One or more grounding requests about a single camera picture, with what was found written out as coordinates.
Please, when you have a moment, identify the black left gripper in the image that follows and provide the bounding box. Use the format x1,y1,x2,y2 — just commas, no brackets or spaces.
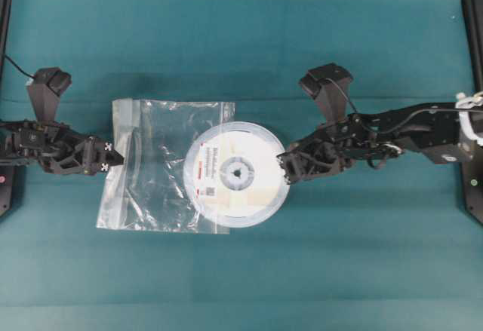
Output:
7,120,124,176

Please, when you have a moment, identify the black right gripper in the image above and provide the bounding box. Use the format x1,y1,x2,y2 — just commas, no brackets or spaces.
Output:
277,114,400,185

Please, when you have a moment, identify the clear zip bag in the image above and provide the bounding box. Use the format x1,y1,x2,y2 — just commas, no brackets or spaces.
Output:
96,98,235,234

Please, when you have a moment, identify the white component reel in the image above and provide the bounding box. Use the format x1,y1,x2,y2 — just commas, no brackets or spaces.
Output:
183,121,290,228

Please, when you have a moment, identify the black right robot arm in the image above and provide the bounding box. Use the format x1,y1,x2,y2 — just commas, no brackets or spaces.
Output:
112,83,482,190

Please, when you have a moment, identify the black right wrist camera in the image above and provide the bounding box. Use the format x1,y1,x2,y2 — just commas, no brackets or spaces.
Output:
299,63,353,124

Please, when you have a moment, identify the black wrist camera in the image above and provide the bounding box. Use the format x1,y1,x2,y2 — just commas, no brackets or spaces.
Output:
26,67,72,122
299,63,353,124

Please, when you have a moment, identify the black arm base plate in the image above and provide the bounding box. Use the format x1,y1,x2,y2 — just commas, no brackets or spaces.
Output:
1,166,26,220

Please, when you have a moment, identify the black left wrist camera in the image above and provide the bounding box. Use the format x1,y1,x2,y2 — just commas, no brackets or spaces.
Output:
26,67,72,122

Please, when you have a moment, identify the black camera cable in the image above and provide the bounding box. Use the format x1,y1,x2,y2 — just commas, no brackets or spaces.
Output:
2,54,37,80

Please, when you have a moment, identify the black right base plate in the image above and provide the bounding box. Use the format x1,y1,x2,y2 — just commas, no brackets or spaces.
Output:
460,133,482,225

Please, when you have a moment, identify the black aluminium frame rail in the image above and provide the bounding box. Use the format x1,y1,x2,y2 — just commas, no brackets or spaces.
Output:
0,0,12,75

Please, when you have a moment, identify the black right frame rail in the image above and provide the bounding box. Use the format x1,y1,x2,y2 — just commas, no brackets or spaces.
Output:
461,0,482,92

